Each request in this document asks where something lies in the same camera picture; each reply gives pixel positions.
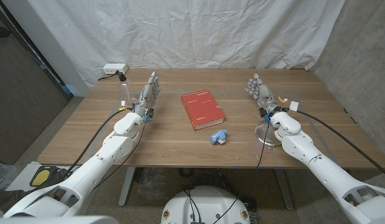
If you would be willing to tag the blue toy elephant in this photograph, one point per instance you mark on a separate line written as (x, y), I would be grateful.
(217, 136)

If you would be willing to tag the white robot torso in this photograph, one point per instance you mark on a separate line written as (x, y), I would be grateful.
(207, 205)

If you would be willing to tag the white backdrop sheet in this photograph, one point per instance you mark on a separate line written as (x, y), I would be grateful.
(192, 31)

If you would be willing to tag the white power strip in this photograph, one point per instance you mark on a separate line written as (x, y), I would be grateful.
(115, 68)

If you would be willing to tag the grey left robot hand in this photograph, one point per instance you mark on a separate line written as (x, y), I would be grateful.
(147, 96)

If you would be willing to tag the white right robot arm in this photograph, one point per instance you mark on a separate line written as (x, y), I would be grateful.
(319, 168)

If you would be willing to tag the clear plastic bin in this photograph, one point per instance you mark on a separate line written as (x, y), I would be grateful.
(2, 174)

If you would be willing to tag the clear plastic bottle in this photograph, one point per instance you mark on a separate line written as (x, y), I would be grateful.
(125, 87)

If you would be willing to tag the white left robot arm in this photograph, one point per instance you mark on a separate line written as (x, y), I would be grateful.
(95, 165)

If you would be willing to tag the grey metal table leg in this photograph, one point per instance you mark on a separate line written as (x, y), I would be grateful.
(285, 189)
(127, 186)

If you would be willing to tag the black and yellow foot pedal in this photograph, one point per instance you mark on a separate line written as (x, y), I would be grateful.
(41, 176)

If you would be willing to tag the thick red book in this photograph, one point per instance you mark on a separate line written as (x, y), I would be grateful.
(200, 107)

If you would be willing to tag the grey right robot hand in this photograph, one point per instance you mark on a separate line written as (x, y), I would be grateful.
(263, 95)

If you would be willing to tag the black power plug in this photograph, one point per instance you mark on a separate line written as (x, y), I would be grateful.
(122, 77)

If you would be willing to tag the white floor board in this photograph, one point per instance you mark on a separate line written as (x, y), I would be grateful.
(21, 177)

